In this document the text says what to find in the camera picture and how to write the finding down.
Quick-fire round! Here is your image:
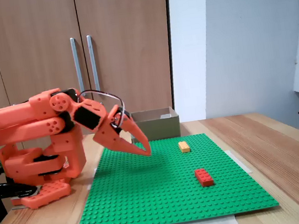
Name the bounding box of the wooden cabinet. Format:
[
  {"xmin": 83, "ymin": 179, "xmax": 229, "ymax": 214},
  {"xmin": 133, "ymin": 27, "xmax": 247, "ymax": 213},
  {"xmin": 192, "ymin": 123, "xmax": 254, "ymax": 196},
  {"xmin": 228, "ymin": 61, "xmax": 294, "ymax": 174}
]
[{"xmin": 0, "ymin": 0, "xmax": 192, "ymax": 178}]

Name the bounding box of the green lego baseplate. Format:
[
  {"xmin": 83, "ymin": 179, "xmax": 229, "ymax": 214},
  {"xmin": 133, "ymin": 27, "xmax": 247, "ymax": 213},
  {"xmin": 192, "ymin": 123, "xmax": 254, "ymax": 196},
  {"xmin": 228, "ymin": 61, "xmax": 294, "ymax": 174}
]
[{"xmin": 63, "ymin": 124, "xmax": 280, "ymax": 224}]

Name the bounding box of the yellow lego block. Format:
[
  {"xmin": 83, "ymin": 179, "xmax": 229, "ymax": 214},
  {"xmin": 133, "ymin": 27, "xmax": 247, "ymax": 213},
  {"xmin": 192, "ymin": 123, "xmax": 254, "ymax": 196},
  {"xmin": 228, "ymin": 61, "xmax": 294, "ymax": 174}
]
[{"xmin": 178, "ymin": 140, "xmax": 192, "ymax": 154}]

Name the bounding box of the narrow masking tape strip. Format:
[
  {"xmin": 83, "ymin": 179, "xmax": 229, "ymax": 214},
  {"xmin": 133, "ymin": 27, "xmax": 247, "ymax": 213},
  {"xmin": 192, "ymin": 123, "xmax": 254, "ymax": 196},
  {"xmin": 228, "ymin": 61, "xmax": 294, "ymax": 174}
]
[
  {"xmin": 83, "ymin": 167, "xmax": 101, "ymax": 191},
  {"xmin": 227, "ymin": 147, "xmax": 253, "ymax": 177}
]

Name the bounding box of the cardboard box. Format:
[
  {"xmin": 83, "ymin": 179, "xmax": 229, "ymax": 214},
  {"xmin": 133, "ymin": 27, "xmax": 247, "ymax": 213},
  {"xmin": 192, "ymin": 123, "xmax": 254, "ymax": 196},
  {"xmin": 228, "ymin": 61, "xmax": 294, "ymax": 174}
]
[{"xmin": 127, "ymin": 105, "xmax": 183, "ymax": 145}]

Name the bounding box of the red lego block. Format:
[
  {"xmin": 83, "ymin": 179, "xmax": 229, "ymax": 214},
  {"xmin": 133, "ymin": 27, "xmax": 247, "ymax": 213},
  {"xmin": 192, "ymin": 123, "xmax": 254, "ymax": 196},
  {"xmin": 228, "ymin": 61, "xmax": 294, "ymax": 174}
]
[{"xmin": 194, "ymin": 167, "xmax": 216, "ymax": 189}]

